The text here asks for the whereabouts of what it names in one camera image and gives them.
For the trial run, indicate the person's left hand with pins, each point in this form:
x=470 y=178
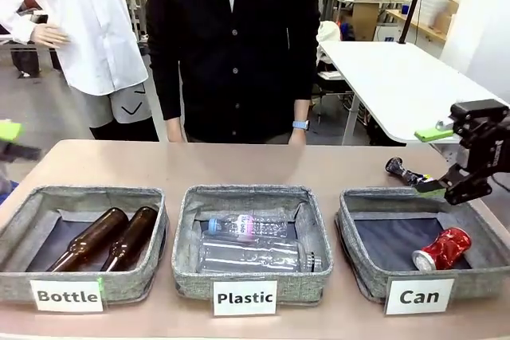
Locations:
x=298 y=137

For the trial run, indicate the grey fabric basket labelled Can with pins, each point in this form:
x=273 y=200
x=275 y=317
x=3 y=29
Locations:
x=370 y=276

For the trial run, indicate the person in white shirt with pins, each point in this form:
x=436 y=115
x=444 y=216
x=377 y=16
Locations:
x=91 y=17

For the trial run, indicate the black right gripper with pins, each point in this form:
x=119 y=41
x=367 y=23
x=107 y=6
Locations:
x=496 y=149

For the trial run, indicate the chair with white cloth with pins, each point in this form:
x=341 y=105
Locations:
x=327 y=31

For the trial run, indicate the white Plastic label card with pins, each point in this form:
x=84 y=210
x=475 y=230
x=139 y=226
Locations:
x=245 y=308

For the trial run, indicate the brown cardboard cabinet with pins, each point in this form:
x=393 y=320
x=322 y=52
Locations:
x=364 y=21

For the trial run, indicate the white-shirted person's hand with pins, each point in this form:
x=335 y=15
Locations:
x=49 y=35

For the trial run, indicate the grey fabric basket labelled Bottle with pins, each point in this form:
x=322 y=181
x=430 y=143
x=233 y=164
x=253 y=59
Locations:
x=131 y=284

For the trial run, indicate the small bottle with blue cap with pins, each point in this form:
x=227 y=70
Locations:
x=263 y=228

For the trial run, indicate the light blue wristwatch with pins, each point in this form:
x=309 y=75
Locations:
x=300 y=124

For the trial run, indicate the wooden workbench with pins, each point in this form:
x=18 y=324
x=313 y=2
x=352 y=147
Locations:
x=422 y=28

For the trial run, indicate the background person's dark legs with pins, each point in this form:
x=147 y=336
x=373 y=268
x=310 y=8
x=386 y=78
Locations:
x=24 y=61

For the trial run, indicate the person's right hand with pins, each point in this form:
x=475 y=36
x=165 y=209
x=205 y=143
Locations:
x=176 y=137

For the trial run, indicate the person in black cardigan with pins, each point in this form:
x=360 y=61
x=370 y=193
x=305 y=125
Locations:
x=231 y=77

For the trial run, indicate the person's right forearm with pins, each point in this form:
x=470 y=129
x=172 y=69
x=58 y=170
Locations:
x=174 y=125

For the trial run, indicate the large clear plastic bottle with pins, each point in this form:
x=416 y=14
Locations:
x=247 y=256

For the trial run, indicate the crushed red can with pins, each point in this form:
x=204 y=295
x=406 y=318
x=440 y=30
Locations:
x=446 y=248

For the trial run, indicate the person's left forearm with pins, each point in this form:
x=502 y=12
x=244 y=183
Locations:
x=301 y=111

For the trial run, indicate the grey fabric basket labelled Plastic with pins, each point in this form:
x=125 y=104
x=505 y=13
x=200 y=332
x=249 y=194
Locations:
x=191 y=284

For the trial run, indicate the white Can label card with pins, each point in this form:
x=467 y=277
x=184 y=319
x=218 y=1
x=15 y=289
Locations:
x=418 y=308

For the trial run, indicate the white plastic crate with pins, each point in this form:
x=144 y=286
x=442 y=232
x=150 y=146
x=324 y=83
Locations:
x=434 y=3

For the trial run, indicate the brown glass bottle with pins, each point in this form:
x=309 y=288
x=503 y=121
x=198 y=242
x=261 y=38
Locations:
x=91 y=236
x=131 y=236

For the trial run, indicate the crushed black silver can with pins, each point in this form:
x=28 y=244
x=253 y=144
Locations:
x=398 y=169

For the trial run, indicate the stack of papers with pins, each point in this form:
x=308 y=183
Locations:
x=330 y=75

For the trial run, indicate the black tripod pole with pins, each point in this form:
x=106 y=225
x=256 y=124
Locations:
x=414 y=1

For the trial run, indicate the white Bottle label card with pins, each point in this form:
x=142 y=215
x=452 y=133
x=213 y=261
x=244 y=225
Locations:
x=67 y=304

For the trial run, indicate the white side table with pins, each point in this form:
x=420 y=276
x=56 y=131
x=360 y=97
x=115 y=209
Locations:
x=398 y=77

